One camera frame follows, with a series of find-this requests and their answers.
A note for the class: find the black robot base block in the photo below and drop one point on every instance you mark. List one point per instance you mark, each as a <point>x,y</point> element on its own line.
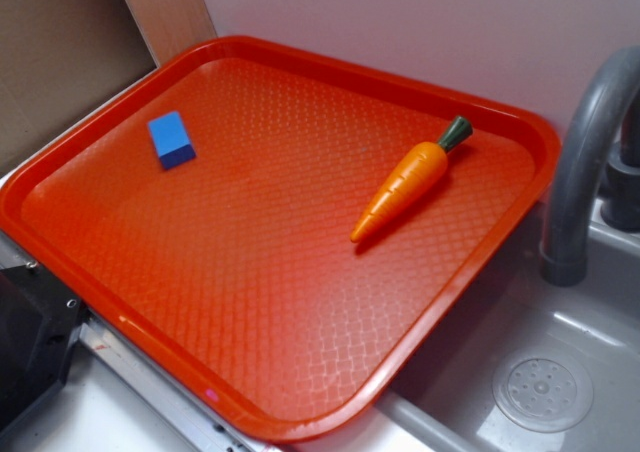
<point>40,324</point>

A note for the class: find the orange toy carrot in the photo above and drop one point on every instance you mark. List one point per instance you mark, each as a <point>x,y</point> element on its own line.
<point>417,172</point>

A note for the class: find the orange plastic tray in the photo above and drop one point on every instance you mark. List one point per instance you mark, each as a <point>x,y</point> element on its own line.
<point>234,271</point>

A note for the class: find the blue rectangular block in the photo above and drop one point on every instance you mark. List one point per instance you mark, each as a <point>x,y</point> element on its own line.
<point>172,144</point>

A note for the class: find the grey toy sink basin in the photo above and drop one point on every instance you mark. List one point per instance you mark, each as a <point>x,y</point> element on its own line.
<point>518,364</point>

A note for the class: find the wooden board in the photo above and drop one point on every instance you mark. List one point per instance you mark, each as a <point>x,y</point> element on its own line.
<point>170,27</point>

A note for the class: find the grey toy faucet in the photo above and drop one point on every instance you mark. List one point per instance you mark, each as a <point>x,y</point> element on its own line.
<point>600,151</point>

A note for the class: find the brown cardboard panel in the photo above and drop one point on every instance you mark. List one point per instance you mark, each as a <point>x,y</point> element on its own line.
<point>60,60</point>

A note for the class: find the aluminium rail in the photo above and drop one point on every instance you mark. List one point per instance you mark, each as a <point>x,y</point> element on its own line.
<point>115,399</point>

